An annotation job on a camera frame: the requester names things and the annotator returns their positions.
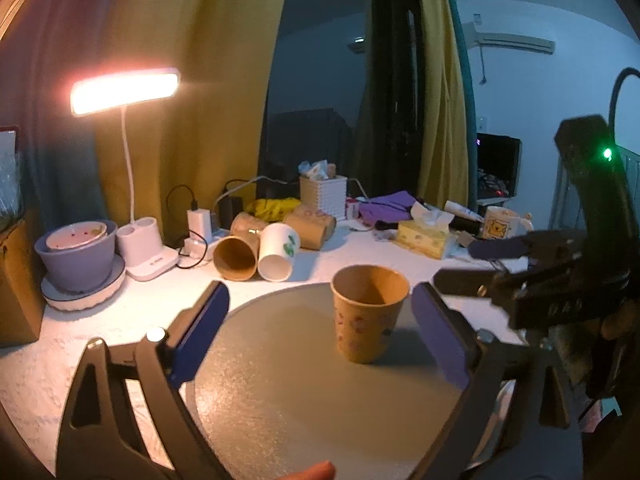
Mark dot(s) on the yellow cloth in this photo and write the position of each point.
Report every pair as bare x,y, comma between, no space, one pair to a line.
272,208

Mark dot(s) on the round grey mat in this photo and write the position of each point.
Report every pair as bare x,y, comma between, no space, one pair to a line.
300,400

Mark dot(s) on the plain brown paper cup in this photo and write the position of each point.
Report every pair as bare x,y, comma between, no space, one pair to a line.
235,259

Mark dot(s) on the black power adapter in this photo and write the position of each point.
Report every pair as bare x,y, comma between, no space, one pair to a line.
231,208

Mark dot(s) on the white charger plug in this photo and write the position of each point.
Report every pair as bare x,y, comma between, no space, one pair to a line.
200,224

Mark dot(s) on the cardboard box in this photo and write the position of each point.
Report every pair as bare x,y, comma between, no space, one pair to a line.
15,280

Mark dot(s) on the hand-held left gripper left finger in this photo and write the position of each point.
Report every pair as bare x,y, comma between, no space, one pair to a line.
200,332

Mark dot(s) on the yellow tissue box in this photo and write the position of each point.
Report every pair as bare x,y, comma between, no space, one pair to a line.
422,236

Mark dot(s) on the brown printed paper cup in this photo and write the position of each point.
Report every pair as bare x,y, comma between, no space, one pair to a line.
367,310

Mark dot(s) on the white air conditioner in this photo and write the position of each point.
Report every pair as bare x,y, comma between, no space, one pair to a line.
515,42

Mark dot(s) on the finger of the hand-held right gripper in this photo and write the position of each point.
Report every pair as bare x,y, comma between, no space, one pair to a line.
492,249
462,282

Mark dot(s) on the person's left hand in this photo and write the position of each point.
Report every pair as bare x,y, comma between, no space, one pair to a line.
310,472

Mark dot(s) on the purple bowl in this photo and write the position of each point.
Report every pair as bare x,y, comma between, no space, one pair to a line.
75,266

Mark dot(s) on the yellow curtain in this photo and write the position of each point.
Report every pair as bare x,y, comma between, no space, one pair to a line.
195,90
440,85

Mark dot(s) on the small red white box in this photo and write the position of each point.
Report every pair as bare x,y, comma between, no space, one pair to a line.
352,208

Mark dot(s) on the white paper cup green print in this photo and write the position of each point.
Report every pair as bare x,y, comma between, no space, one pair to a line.
277,255

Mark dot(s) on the white mug yellow print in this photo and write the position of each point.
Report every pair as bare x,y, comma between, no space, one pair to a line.
501,222

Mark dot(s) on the white desk lamp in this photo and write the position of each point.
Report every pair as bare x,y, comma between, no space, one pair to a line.
131,180

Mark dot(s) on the purple cloth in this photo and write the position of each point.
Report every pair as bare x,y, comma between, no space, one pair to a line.
387,208

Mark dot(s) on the person's right hand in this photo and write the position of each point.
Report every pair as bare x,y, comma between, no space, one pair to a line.
619,321

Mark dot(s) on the white power strip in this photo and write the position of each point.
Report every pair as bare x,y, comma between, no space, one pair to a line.
202,247

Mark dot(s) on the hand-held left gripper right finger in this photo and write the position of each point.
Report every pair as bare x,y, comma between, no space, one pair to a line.
440,342

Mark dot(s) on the white tube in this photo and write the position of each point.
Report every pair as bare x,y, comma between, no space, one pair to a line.
460,206

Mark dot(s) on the white round plate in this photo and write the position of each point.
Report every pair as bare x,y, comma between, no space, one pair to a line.
82,296

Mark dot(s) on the pink speckled bowl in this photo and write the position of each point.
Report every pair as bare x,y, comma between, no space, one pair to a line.
77,236

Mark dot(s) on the white woven basket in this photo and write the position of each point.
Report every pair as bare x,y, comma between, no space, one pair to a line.
323,195

